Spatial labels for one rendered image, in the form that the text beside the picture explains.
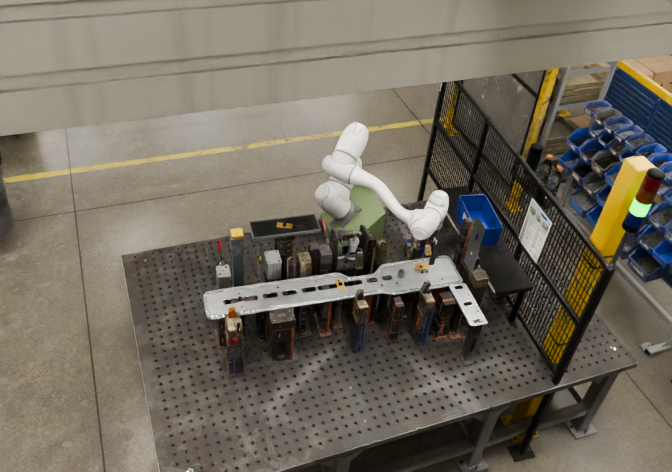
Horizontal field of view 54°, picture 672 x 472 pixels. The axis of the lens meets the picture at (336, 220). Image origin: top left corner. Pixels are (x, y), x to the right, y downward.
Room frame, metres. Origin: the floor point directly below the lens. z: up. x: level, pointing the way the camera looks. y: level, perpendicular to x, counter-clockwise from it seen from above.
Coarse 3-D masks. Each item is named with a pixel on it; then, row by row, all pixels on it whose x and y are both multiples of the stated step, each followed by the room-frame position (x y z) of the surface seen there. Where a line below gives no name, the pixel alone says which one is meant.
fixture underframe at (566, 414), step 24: (600, 384) 2.36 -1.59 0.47; (504, 408) 2.10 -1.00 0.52; (576, 408) 2.35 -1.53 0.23; (480, 432) 2.04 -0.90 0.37; (504, 432) 2.14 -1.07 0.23; (576, 432) 2.33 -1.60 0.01; (408, 456) 1.94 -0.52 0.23; (432, 456) 1.95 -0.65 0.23; (456, 456) 2.00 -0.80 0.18; (480, 456) 2.06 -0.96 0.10
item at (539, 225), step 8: (528, 208) 2.77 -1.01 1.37; (536, 208) 2.71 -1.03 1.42; (528, 216) 2.75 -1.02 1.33; (536, 216) 2.69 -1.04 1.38; (544, 216) 2.64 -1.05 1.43; (528, 224) 2.73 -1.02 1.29; (536, 224) 2.67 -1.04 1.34; (544, 224) 2.62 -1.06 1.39; (552, 224) 2.56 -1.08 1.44; (520, 232) 2.77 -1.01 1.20; (528, 232) 2.71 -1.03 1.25; (536, 232) 2.65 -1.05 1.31; (544, 232) 2.60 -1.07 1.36; (528, 240) 2.69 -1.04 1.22; (536, 240) 2.63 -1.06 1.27; (544, 240) 2.58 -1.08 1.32; (528, 248) 2.67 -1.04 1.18; (536, 248) 2.61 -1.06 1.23; (536, 256) 2.59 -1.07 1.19; (536, 264) 2.57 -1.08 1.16
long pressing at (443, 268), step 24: (384, 264) 2.61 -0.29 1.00; (408, 264) 2.64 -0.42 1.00; (240, 288) 2.33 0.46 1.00; (264, 288) 2.35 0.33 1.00; (288, 288) 2.37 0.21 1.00; (336, 288) 2.40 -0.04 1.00; (384, 288) 2.44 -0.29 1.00; (408, 288) 2.45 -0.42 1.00; (432, 288) 2.48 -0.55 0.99; (216, 312) 2.16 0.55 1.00; (240, 312) 2.18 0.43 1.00
